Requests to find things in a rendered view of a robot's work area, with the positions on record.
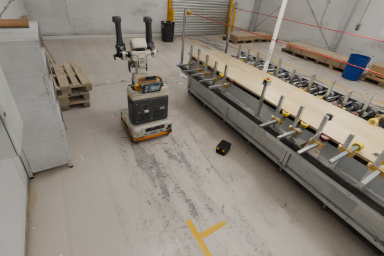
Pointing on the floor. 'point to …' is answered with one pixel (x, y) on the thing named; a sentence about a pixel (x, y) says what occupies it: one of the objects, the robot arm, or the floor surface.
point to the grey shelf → (34, 98)
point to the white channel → (279, 20)
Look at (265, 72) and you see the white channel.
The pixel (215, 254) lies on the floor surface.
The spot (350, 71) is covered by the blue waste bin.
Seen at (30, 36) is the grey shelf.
